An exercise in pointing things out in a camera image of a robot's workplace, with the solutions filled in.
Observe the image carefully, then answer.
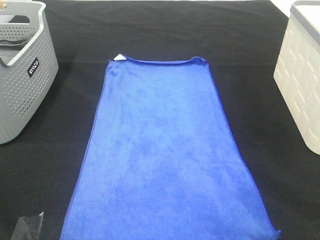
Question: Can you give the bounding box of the clear tape strip left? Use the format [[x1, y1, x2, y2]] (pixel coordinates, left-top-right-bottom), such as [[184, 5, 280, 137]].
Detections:
[[10, 212, 44, 240]]

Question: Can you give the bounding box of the grey towel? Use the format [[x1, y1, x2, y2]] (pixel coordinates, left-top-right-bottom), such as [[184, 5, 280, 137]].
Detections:
[[0, 36, 31, 64]]

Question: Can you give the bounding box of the blue microfibre towel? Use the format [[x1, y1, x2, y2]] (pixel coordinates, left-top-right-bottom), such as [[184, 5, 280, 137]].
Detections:
[[60, 55, 281, 240]]

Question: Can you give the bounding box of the grey perforated laundry basket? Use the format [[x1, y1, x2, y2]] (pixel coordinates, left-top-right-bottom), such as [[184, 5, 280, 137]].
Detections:
[[0, 0, 59, 144]]

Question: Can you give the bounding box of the white plastic storage basket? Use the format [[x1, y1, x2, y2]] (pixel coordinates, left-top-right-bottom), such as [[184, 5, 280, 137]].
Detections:
[[273, 0, 320, 154]]

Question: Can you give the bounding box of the black table cloth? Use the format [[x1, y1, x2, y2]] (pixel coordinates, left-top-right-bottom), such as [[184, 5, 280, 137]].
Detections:
[[0, 0, 320, 240]]

